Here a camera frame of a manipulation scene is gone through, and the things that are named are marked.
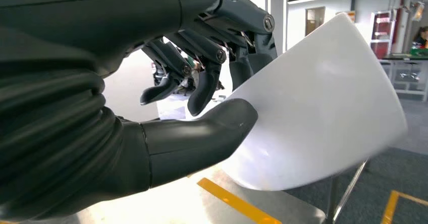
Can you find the stainless steel workbench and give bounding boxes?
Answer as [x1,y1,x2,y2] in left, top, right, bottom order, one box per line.
[0,160,370,224]

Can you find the person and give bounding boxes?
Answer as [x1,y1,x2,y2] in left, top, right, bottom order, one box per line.
[410,26,428,57]

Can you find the white table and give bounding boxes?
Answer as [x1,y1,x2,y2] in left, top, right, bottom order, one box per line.
[379,55,428,102]

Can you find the red and white cabinet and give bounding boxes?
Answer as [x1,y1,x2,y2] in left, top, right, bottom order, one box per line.
[369,10,397,60]

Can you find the brown door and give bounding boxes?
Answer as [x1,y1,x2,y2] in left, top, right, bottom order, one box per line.
[305,6,326,37]

